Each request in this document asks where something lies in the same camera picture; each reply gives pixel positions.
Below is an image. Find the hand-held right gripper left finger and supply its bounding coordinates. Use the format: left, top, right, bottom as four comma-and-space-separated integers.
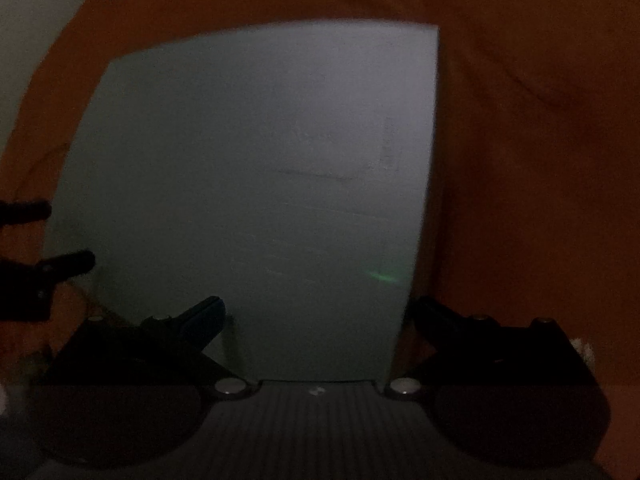
47, 296, 251, 402

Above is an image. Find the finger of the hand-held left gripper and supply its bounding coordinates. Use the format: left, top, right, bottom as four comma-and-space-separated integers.
0, 249, 96, 322
0, 200, 53, 227

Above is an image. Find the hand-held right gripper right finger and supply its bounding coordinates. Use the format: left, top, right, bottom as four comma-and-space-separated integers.
382, 296, 597, 401

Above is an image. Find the white board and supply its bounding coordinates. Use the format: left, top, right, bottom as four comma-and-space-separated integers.
47, 20, 442, 384

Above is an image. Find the orange blanket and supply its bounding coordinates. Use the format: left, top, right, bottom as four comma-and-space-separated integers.
0, 0, 640, 480

